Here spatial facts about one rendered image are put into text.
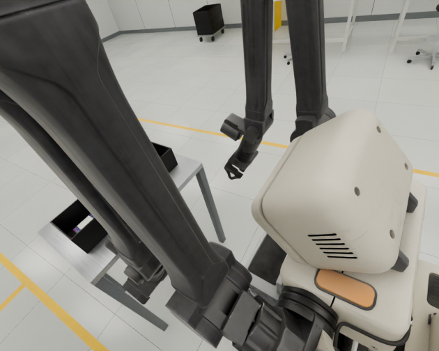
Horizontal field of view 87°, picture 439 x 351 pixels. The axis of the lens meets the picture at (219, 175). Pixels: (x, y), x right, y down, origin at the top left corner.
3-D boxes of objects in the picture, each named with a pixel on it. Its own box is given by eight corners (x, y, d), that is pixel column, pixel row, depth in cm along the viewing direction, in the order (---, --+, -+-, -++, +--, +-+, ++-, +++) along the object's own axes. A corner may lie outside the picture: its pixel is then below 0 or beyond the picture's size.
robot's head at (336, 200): (423, 166, 37) (369, 92, 34) (405, 287, 26) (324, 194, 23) (339, 186, 49) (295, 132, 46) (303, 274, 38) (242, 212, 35)
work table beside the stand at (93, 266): (226, 239, 177) (202, 162, 121) (164, 331, 141) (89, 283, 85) (182, 216, 199) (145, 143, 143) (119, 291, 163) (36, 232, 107)
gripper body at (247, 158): (226, 163, 77) (231, 150, 71) (241, 144, 83) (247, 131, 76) (242, 173, 77) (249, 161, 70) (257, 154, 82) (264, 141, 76)
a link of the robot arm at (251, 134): (258, 134, 61) (272, 115, 65) (222, 110, 62) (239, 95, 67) (245, 158, 71) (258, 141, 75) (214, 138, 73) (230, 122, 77)
